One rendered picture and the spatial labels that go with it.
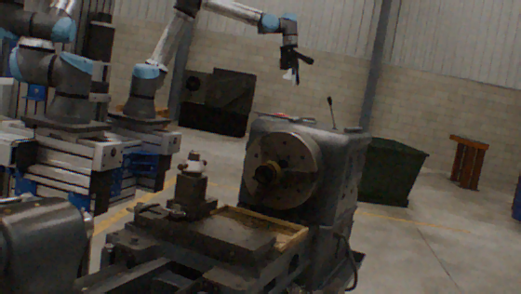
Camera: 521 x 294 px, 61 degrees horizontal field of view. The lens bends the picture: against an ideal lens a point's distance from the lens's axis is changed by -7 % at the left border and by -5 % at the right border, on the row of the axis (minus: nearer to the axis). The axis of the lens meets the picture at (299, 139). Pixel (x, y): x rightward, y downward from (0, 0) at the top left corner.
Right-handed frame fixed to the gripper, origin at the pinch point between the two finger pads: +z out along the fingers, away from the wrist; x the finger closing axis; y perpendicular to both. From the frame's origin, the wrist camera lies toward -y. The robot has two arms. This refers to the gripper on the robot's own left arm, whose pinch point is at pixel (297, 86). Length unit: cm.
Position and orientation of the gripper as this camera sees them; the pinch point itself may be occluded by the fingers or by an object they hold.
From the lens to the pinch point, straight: 227.2
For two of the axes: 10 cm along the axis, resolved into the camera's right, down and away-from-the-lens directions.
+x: -1.5, 1.5, -9.8
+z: 0.5, 9.9, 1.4
